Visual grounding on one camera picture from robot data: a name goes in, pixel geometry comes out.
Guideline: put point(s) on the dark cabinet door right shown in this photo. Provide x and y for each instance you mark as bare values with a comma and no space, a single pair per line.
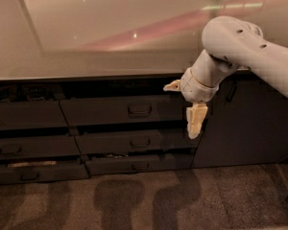
247,123

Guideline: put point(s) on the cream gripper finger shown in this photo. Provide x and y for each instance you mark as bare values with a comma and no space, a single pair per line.
195,117
173,86

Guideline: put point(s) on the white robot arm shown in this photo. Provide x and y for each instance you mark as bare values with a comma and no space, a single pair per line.
229,44

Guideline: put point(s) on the dark drawer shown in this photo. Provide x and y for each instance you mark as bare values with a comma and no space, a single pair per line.
123,110
26,115
37,147
139,164
42,173
130,141

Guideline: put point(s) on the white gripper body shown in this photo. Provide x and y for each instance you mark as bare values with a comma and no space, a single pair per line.
196,88

